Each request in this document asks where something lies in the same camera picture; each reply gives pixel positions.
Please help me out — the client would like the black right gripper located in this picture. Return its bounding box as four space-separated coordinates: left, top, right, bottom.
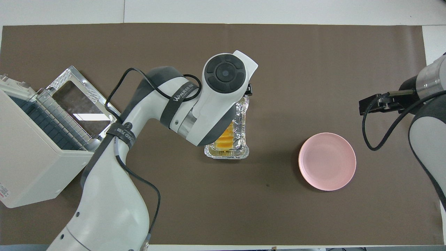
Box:
359 75 424 115

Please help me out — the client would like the aluminium foil tray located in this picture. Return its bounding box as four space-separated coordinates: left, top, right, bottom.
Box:
204 95 250 160

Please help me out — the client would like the glass oven door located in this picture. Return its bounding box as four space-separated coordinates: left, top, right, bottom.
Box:
37 66 122 152

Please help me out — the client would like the white toaster oven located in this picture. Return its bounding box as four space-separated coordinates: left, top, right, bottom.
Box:
0 73 97 208

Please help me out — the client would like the pink round plate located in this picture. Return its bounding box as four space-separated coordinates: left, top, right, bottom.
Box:
298 132 357 191

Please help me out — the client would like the brown table mat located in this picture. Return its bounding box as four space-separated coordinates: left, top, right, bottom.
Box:
0 23 445 245

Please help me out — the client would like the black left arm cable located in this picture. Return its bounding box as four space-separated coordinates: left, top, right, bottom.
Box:
105 67 202 250

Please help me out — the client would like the oven wire rack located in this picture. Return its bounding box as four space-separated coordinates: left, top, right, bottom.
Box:
10 91 102 151

